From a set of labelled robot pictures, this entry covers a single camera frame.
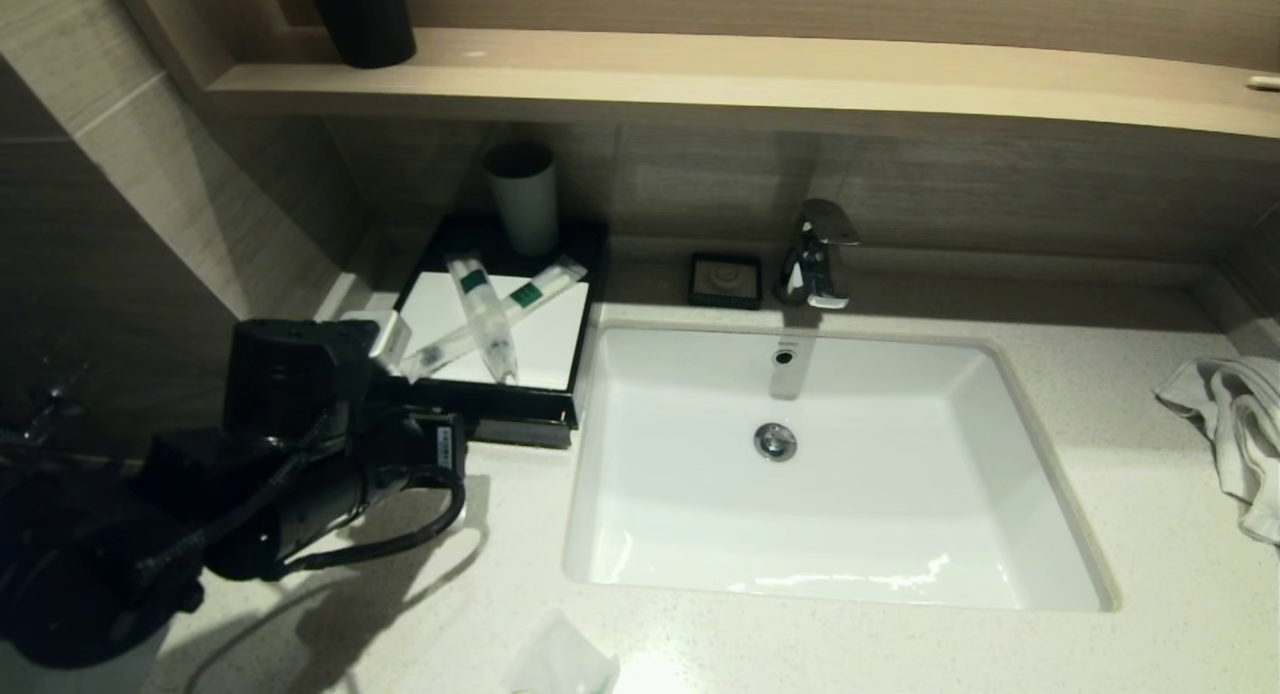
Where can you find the grey cup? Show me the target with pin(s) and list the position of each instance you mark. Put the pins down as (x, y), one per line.
(523, 207)

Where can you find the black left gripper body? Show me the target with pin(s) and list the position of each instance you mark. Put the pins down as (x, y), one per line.
(420, 449)

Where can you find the black square soap dish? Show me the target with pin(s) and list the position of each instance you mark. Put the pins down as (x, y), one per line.
(725, 281)

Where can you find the small white shelf item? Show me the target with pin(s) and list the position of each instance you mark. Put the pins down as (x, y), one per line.
(1263, 82)

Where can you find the white towel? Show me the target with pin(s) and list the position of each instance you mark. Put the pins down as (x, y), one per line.
(1240, 424)

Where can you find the chrome wall valve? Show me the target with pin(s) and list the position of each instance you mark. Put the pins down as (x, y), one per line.
(45, 406)

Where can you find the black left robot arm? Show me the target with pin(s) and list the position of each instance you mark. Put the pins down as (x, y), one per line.
(300, 504)

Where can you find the clear toothbrush packet green label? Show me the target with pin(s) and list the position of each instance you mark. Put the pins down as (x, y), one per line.
(540, 286)
(483, 314)

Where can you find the light wooden shelf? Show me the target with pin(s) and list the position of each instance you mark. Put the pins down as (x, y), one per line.
(800, 77)

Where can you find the black cylinder container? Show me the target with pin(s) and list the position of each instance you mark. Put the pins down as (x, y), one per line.
(362, 19)

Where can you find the black tray with toiletry packets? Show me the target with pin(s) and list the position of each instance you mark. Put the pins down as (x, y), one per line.
(520, 433)

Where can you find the black amenity drawer box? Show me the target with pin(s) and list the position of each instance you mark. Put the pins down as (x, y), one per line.
(580, 239)

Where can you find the white ceramic sink basin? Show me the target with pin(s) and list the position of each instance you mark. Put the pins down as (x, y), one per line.
(850, 514)

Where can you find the chrome drain stopper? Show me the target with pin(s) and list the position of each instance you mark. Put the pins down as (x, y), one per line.
(775, 442)

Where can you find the crumpled white plastic wrapper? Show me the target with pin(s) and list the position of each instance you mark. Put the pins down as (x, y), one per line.
(560, 659)

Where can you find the chrome faucet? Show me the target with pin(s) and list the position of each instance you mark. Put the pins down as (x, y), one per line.
(815, 264)

